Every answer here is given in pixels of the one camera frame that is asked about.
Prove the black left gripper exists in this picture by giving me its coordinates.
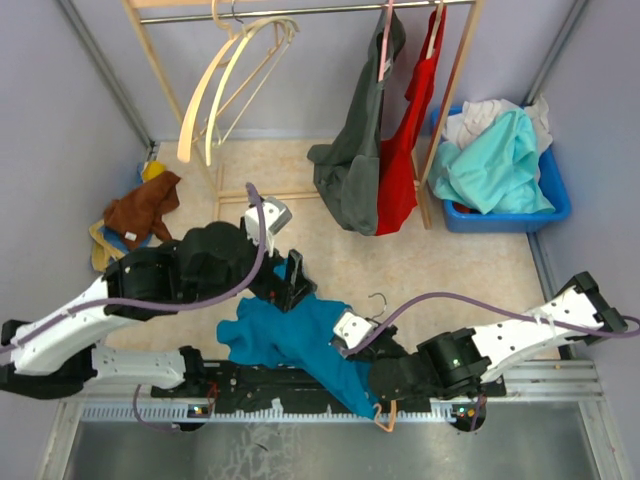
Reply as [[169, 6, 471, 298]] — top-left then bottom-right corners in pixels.
[[186, 222, 317, 312]]

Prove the orange wooden hanger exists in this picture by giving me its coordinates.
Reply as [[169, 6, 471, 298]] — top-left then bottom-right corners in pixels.
[[369, 292, 398, 433]]

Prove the blue t shirt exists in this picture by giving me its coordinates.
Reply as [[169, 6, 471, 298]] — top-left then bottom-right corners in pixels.
[[216, 259, 384, 420]]

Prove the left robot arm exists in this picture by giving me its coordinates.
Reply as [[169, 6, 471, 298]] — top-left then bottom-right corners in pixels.
[[1, 221, 317, 400]]

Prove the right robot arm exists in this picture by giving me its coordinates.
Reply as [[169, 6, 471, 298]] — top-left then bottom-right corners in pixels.
[[368, 272, 639, 401]]

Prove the grey t shirt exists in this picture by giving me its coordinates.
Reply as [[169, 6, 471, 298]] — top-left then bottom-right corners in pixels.
[[307, 10, 406, 236]]

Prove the red t shirt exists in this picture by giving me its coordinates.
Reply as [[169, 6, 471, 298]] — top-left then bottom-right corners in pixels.
[[376, 7, 447, 236]]

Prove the cream wooden hanger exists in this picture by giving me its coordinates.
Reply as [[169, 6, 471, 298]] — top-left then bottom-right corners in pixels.
[[203, 9, 302, 167]]

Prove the light wooden hanger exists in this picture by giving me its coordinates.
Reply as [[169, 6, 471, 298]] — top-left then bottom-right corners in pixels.
[[177, 1, 299, 167]]

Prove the pink hanger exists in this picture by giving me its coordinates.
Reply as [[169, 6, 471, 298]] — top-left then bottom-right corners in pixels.
[[377, 0, 394, 83]]

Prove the wooden hanger under red shirt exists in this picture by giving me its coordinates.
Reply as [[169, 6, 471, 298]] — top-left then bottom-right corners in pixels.
[[426, 0, 445, 59]]

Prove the wooden clothes rack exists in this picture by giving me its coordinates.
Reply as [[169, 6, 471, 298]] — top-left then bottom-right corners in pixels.
[[122, 1, 485, 230]]

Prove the brown cloth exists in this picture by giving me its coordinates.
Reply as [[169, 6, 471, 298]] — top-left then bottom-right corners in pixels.
[[103, 171, 181, 250]]

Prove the yellow cloth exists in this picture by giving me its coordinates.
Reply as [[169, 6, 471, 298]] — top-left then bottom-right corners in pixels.
[[140, 160, 166, 183]]

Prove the blue cloth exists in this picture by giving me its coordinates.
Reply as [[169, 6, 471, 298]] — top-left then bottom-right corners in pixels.
[[98, 226, 130, 269]]

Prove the beige towel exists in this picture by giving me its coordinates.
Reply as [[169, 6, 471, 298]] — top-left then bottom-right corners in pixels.
[[89, 220, 129, 273]]

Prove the turquoise cloth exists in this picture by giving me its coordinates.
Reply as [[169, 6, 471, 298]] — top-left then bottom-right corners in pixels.
[[428, 108, 555, 215]]

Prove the blue plastic bin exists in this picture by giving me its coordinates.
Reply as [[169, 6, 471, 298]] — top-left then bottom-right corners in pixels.
[[430, 105, 572, 234]]

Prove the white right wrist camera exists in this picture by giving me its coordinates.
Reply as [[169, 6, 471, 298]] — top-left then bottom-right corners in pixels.
[[331, 309, 378, 352]]

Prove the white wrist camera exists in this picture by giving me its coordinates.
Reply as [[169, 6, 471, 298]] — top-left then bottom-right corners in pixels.
[[331, 309, 378, 352], [243, 197, 293, 256]]

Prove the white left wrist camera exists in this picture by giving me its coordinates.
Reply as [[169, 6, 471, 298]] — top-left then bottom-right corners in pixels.
[[243, 197, 293, 256]]

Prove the white toothed cable duct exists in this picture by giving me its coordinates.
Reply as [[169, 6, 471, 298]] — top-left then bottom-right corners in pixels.
[[81, 401, 486, 426]]

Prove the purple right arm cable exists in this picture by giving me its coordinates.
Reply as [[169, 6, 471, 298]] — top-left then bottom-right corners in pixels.
[[342, 292, 640, 434]]

